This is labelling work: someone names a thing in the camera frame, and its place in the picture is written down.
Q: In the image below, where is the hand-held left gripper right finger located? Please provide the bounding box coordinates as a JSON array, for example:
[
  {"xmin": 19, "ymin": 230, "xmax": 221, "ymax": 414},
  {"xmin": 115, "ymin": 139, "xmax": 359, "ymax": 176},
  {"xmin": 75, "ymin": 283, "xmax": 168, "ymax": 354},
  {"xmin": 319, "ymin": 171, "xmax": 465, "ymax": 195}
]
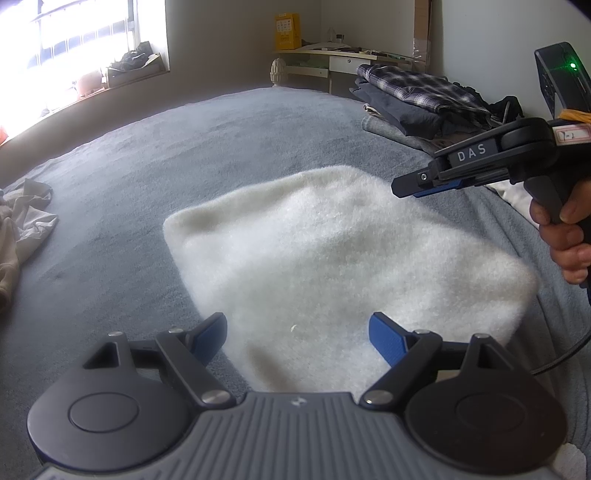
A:
[{"xmin": 359, "ymin": 312, "xmax": 509, "ymax": 409}]

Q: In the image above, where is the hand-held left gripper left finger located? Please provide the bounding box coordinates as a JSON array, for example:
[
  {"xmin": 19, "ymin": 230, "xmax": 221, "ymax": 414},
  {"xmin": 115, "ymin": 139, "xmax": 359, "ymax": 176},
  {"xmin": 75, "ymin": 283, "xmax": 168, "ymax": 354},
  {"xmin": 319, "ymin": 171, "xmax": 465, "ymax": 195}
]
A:
[{"xmin": 83, "ymin": 312, "xmax": 236, "ymax": 409}]

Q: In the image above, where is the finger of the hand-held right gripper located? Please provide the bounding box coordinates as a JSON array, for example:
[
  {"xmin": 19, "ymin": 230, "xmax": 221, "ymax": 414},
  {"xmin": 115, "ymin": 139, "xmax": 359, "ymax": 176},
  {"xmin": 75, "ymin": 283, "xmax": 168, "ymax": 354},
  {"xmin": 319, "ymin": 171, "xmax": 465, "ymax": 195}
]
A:
[{"xmin": 390, "ymin": 124, "xmax": 514, "ymax": 199}]

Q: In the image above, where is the cream knit sweater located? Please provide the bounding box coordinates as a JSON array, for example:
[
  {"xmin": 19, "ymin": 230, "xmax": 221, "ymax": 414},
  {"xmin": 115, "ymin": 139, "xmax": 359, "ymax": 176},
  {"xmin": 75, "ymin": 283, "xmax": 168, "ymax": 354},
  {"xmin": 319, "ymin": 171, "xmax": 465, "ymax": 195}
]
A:
[{"xmin": 163, "ymin": 165, "xmax": 542, "ymax": 397}]

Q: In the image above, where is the dark folded clothes stack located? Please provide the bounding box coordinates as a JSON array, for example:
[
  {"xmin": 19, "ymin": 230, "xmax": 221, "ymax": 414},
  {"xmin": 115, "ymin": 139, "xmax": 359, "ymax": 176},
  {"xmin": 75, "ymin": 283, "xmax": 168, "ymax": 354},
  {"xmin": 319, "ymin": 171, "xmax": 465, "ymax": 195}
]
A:
[{"xmin": 350, "ymin": 78, "xmax": 491, "ymax": 151}]

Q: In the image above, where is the person's right hand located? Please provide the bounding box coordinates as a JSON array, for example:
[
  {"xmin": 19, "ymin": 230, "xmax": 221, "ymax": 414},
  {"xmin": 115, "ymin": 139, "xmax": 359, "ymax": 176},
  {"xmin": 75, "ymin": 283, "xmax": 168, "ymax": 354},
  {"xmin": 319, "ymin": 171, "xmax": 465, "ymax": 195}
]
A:
[{"xmin": 529, "ymin": 182, "xmax": 591, "ymax": 287}]

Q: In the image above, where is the black item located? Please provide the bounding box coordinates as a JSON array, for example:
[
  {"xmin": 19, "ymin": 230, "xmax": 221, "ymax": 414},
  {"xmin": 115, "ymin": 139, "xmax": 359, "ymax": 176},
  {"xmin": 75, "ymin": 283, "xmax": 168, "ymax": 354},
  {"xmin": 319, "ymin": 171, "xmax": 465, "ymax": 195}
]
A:
[{"xmin": 488, "ymin": 95, "xmax": 526, "ymax": 128}]

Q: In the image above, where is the cardboard plank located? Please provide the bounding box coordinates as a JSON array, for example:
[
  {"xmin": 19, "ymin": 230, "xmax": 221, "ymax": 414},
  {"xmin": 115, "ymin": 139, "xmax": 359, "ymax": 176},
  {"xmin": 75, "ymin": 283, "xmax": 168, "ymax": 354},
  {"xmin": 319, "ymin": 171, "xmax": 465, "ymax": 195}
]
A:
[{"xmin": 412, "ymin": 0, "xmax": 433, "ymax": 73}]

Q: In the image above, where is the white woven vase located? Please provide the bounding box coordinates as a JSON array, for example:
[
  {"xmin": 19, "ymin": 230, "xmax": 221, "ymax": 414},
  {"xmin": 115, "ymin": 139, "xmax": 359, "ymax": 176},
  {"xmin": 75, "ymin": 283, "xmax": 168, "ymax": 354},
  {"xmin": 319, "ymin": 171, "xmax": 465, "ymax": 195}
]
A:
[{"xmin": 270, "ymin": 57, "xmax": 289, "ymax": 88}]

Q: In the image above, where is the grey bed blanket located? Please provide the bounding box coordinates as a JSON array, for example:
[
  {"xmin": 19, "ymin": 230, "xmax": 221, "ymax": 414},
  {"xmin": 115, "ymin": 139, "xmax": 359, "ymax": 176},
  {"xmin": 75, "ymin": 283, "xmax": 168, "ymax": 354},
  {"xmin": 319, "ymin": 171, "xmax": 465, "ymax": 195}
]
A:
[{"xmin": 0, "ymin": 85, "xmax": 591, "ymax": 480}]

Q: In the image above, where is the yellow box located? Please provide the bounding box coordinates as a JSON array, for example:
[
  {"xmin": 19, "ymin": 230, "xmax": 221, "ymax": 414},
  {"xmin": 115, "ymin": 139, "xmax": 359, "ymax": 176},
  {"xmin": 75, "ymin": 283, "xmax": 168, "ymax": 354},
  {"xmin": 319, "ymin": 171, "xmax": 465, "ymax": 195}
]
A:
[{"xmin": 274, "ymin": 12, "xmax": 302, "ymax": 51}]

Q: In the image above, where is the beige clothing pile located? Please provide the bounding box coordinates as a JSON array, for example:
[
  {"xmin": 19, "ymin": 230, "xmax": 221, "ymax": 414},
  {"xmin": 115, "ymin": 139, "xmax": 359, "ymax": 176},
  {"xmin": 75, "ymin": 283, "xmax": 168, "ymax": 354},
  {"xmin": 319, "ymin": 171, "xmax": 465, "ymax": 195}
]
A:
[{"xmin": 0, "ymin": 179, "xmax": 61, "ymax": 317}]

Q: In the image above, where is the pink object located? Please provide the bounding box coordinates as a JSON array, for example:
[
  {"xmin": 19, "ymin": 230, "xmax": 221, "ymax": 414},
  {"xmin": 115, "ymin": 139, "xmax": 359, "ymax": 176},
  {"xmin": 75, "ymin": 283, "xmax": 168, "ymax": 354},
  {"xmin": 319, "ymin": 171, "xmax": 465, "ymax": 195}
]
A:
[{"xmin": 75, "ymin": 71, "xmax": 105, "ymax": 99}]

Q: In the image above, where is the cardboard box with dark clutter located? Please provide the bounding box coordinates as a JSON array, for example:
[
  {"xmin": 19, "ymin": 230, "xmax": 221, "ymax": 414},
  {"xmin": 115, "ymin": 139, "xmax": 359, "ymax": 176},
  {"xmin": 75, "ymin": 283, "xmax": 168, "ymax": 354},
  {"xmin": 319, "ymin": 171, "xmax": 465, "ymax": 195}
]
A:
[{"xmin": 104, "ymin": 41, "xmax": 167, "ymax": 89}]

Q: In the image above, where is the black cable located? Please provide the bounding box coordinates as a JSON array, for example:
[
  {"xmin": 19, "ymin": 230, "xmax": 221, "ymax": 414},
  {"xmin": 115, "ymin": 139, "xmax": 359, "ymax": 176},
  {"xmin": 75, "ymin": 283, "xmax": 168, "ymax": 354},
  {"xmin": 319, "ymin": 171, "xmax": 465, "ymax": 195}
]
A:
[{"xmin": 530, "ymin": 281, "xmax": 591, "ymax": 378}]

